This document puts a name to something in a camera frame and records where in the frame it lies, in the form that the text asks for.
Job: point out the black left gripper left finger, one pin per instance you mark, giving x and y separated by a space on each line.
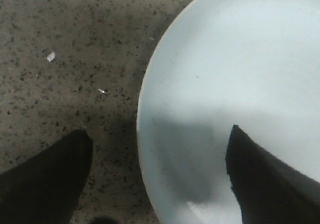
46 189

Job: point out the light blue round plate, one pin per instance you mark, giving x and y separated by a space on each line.
251 63

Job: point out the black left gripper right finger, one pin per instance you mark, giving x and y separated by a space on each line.
268 190

